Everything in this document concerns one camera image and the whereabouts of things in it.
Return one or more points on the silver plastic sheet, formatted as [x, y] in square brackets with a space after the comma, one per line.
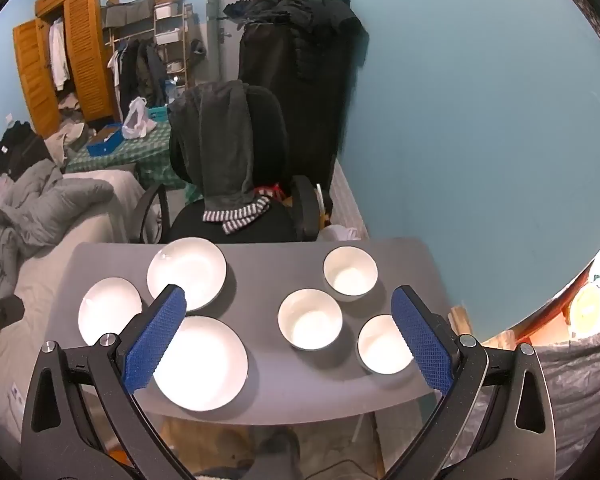
[580, 385]

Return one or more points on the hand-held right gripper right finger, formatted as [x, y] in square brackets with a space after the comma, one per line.
[422, 340]

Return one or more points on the black garment pile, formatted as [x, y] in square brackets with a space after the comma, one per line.
[300, 70]

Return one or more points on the metal storage shelf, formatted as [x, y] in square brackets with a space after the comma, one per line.
[169, 12]

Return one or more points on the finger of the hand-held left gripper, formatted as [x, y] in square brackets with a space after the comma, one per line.
[0, 312]

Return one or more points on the grey duvet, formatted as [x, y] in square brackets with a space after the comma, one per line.
[40, 205]

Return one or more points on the black office chair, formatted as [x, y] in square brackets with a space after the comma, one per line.
[272, 130]

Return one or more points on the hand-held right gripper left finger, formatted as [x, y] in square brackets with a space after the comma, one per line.
[155, 340]

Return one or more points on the wooden wardrobe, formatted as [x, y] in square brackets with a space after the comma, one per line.
[80, 50]

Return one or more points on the white plate with black rim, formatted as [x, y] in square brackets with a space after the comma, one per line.
[107, 310]
[190, 265]
[205, 365]

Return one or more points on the dark grey hoodie striped cuffs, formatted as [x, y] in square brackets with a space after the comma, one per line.
[220, 135]

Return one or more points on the bed with grey sheet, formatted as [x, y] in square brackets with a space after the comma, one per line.
[100, 200]

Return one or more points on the brown cardboard piece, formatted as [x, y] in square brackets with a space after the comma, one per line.
[460, 320]

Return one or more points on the hanging dark clothes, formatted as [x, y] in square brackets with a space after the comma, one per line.
[142, 67]

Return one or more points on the green checked tablecloth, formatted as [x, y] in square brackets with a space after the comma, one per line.
[140, 155]

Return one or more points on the black jacket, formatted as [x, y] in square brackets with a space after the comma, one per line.
[15, 150]

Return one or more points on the teal basket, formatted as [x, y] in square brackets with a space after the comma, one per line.
[159, 113]

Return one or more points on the knotted white plastic bag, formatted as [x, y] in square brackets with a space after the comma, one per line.
[337, 232]

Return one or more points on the grey fabric box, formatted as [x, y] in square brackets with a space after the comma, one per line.
[130, 12]

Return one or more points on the white bowl with black rim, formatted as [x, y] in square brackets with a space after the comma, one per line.
[380, 345]
[310, 319]
[350, 274]

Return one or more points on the white shirt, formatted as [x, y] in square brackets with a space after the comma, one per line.
[57, 55]

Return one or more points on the blue box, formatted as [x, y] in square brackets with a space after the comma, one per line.
[105, 144]

